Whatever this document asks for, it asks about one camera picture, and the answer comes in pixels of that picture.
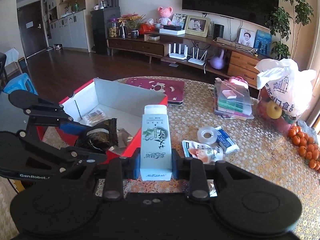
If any maroon bear laptop case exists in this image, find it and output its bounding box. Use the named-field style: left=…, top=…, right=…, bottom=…
left=126, top=77, right=184, bottom=106

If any chicken sausage snack pouch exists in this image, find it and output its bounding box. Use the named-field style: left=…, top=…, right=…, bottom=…
left=182, top=140, right=223, bottom=164

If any purple kettlebell humidifier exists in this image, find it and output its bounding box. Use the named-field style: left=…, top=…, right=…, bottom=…
left=209, top=49, right=225, bottom=70

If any dark snack packet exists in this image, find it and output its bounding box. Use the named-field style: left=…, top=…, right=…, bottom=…
left=75, top=118, right=118, bottom=153

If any black mini fridge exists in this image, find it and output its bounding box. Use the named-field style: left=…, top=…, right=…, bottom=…
left=91, top=7, right=120, bottom=55

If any red cardboard box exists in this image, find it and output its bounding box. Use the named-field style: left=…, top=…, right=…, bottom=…
left=36, top=77, right=169, bottom=164

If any clear tape roll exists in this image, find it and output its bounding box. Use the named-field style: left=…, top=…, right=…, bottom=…
left=197, top=126, right=217, bottom=145

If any green potted plant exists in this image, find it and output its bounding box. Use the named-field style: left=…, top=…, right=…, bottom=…
left=265, top=0, right=314, bottom=60

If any stack of plastic bead boxes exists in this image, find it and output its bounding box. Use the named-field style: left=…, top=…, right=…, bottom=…
left=212, top=78, right=254, bottom=120

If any white router with antennas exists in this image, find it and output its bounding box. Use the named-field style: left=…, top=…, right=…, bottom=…
left=168, top=43, right=188, bottom=60

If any blue plastic stool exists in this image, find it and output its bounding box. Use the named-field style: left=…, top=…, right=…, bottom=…
left=3, top=73, right=38, bottom=95

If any crumpled silver foil wrapper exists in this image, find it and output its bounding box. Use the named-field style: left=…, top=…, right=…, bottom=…
left=109, top=128, right=133, bottom=155

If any white plastic bag of fruit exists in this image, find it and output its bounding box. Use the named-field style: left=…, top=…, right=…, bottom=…
left=255, top=59, right=316, bottom=135

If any blue white tissue pack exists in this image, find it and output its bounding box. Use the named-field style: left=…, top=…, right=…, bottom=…
left=215, top=126, right=240, bottom=154

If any pink teddy bear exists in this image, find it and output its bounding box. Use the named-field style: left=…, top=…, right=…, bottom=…
left=157, top=7, right=173, bottom=25

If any pile of small oranges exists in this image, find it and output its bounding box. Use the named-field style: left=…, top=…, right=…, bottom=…
left=287, top=124, right=319, bottom=173

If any wooden TV console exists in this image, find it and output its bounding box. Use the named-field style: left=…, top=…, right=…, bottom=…
left=107, top=31, right=264, bottom=88

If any gold photo frame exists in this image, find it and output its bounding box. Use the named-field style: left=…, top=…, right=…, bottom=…
left=185, top=15, right=210, bottom=37

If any cotton swab packet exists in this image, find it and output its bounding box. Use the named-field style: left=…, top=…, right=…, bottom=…
left=82, top=107, right=107, bottom=127

